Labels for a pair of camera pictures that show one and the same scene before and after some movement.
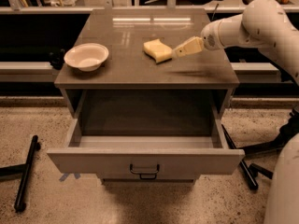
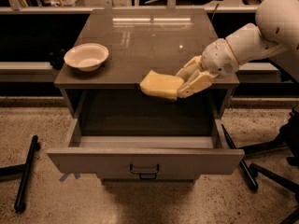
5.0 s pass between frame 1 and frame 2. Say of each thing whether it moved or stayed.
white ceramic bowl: stayed
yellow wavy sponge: moved
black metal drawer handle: stayed
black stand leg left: stayed
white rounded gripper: moved
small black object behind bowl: stayed
